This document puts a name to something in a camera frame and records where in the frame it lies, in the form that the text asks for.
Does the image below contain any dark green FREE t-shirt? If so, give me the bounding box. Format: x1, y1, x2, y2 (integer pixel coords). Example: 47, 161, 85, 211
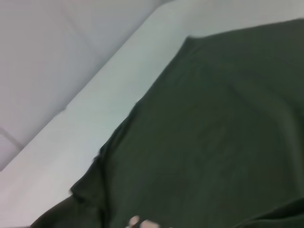
29, 18, 304, 228

